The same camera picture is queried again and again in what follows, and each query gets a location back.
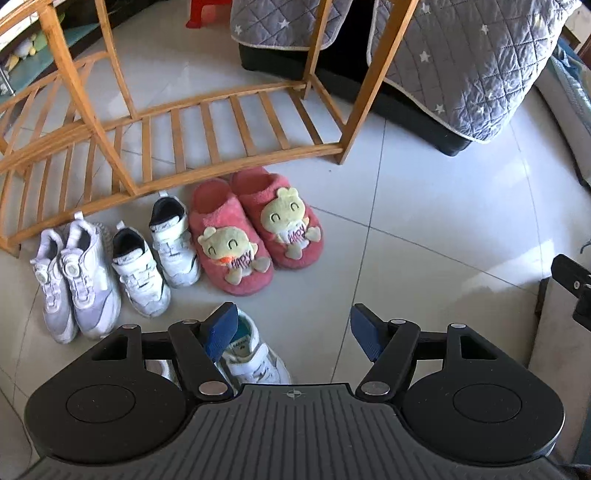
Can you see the black table base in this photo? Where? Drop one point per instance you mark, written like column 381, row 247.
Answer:
column 415, row 120

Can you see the grey quilted star blanket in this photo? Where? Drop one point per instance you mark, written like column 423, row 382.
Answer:
column 461, row 69

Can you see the green plush toy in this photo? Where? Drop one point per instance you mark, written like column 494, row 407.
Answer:
column 38, row 46

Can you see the grey mesh dial sneaker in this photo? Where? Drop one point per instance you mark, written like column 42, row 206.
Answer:
column 55, row 304
column 97, row 300

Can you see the long beige sofa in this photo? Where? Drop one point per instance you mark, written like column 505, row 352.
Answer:
column 572, row 147

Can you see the black tv stand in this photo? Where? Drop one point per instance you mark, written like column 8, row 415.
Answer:
column 78, row 32

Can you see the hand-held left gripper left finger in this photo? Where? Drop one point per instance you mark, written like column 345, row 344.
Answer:
column 221, row 330

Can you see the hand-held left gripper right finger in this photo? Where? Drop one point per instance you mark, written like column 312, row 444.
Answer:
column 367, row 332

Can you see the yellow plush toy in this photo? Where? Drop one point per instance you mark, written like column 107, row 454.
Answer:
column 16, row 60

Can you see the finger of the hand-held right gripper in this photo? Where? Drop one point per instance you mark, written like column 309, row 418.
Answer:
column 575, row 277

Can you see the patterned blue sofa cover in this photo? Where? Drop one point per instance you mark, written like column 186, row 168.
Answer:
column 572, row 78

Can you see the red plastic stool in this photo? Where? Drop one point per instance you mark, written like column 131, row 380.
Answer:
column 207, row 9

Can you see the wooden shoe rack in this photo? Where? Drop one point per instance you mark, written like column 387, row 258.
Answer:
column 106, row 134

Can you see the pink plush duck slipper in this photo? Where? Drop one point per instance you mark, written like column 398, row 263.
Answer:
column 217, row 217
column 258, row 189

